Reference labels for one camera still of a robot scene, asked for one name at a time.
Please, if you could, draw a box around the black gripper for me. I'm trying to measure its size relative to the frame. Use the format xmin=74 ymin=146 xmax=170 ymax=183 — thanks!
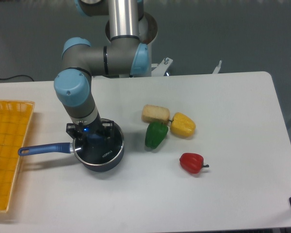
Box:
xmin=66 ymin=116 xmax=114 ymax=141

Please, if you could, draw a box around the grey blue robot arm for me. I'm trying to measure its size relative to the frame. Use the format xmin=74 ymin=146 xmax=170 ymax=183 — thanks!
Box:
xmin=54 ymin=0 xmax=151 ymax=141

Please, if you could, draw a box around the dark blue saucepan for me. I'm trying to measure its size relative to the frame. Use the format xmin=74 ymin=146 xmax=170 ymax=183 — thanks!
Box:
xmin=18 ymin=118 xmax=124 ymax=172

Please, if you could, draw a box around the beige bread loaf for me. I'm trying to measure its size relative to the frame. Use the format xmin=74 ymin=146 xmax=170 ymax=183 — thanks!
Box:
xmin=141 ymin=104 xmax=170 ymax=124

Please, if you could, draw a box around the green bell pepper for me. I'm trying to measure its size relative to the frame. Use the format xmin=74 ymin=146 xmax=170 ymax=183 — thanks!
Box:
xmin=145 ymin=122 xmax=168 ymax=149

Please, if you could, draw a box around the yellow woven basket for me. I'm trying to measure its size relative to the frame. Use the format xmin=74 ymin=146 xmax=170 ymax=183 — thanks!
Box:
xmin=0 ymin=100 xmax=35 ymax=213

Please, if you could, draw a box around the yellow bell pepper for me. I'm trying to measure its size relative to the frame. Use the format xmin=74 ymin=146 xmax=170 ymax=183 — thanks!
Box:
xmin=168 ymin=112 xmax=196 ymax=137

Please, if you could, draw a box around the red bell pepper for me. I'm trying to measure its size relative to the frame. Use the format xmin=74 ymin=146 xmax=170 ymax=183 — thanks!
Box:
xmin=179 ymin=153 xmax=209 ymax=174

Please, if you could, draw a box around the black floor cable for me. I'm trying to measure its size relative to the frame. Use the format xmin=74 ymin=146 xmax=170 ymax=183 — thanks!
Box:
xmin=0 ymin=74 xmax=35 ymax=82

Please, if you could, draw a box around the white bracket with bolt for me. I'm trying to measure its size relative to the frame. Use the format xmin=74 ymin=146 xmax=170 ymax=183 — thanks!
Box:
xmin=212 ymin=60 xmax=222 ymax=74

